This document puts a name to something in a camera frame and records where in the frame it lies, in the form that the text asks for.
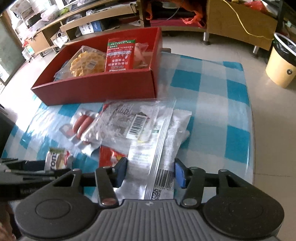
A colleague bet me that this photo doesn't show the silver foil snack pack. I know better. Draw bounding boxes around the silver foil snack pack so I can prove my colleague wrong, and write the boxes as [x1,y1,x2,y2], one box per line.
[115,109,192,201]

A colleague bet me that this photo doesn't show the orange plastic bag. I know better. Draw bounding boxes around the orange plastic bag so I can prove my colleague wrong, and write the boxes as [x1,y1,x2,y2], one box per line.
[142,1,207,28]

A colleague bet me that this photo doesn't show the clear barcode snack bag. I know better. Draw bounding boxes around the clear barcode snack bag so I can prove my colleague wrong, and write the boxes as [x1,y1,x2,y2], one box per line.
[81,97,178,151]

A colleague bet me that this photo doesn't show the vacuum packed sausages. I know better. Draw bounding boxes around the vacuum packed sausages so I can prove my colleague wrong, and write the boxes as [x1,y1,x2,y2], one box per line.
[59,108,99,156]

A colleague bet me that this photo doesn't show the blue checkered tablecloth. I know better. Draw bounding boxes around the blue checkered tablecloth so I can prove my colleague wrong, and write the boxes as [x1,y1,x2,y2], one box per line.
[1,53,254,183]

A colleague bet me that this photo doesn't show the Kaprons wafer pack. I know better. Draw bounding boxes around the Kaprons wafer pack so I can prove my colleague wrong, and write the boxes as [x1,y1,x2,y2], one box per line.
[44,147,75,171]

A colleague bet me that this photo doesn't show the blue white carton box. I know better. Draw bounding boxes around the blue white carton box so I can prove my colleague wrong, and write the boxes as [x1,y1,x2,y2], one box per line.
[79,21,103,35]

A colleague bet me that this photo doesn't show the yellow trash bin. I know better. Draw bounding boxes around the yellow trash bin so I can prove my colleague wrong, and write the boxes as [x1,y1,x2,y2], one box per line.
[265,33,295,88]

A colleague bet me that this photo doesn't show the wooden TV cabinet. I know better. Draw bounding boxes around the wooden TV cabinet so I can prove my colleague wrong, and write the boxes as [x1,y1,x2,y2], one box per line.
[26,1,278,54]

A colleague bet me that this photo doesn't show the yellow waffle cookie bag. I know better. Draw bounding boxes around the yellow waffle cookie bag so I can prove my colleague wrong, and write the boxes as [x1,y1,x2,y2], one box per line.
[54,46,106,81]

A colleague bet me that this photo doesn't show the yellow cable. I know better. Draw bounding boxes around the yellow cable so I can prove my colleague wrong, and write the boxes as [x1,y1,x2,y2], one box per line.
[222,0,275,42]

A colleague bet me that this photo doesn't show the round white pastry pack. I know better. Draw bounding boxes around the round white pastry pack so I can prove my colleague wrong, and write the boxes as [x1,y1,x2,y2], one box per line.
[133,43,152,69]

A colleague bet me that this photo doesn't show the red green snack bag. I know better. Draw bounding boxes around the red green snack bag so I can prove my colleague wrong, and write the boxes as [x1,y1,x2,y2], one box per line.
[105,38,136,72]

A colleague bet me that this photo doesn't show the red candy bag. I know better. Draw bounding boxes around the red candy bag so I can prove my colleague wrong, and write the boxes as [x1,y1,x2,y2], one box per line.
[99,146,126,167]

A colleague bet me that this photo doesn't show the red cardboard box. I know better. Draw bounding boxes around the red cardboard box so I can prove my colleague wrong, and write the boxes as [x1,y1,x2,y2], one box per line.
[31,28,163,105]

